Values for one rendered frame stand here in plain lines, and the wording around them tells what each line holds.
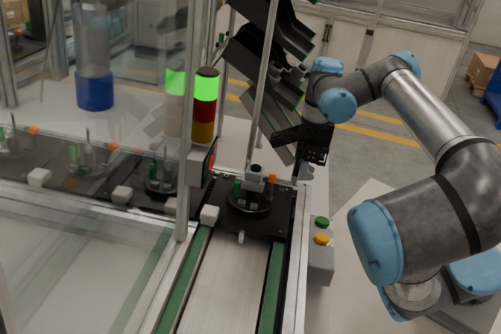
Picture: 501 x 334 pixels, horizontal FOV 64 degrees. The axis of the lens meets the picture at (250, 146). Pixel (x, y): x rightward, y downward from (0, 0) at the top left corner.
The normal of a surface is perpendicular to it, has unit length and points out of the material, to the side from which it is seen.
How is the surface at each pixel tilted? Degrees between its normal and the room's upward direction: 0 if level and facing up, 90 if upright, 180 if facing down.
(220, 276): 0
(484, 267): 40
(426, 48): 90
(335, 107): 90
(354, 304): 0
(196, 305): 0
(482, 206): 49
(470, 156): 35
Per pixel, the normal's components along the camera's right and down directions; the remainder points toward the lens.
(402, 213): -0.37, -0.54
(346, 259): 0.14, -0.86
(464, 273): -0.20, -0.42
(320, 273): -0.16, 0.47
